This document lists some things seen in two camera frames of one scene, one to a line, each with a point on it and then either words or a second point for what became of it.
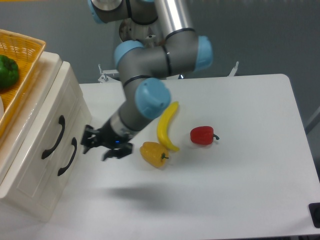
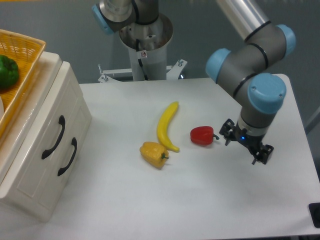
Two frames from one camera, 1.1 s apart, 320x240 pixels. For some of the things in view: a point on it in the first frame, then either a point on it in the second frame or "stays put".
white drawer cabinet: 43,148 stays put
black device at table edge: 314,209 stays put
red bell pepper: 203,135 stays put
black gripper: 108,138 → 253,142
